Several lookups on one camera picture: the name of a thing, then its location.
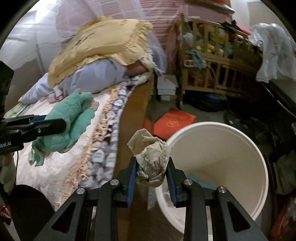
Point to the brown white patterned blanket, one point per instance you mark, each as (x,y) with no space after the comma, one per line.
(122,114)

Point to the white cardboard boxes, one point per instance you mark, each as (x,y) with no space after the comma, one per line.
(166,87)

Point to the pink sock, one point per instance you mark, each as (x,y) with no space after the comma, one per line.
(52,98)

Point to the white plastic bag pile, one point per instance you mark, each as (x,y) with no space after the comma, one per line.
(278,57)

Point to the pink quilted bedspread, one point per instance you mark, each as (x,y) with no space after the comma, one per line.
(58,164)

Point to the beige paper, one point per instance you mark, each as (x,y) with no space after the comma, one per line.
(152,155)

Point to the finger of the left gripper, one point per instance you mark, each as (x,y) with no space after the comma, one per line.
(23,120)
(39,128)

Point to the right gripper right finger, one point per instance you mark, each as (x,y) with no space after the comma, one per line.
(230,221)

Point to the wooden baby crib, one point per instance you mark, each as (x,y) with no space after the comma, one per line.
(215,58)

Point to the yellow ruffled pillow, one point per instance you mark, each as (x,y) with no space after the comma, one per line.
(125,41)

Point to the green fuzzy sock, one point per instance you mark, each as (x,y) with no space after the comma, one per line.
(77,112)

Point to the grey-blue fleece blanket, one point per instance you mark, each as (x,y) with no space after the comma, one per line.
(99,75)

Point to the cream plastic trash bucket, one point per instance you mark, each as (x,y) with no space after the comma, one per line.
(224,156)

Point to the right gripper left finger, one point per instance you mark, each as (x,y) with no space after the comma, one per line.
(92,212)

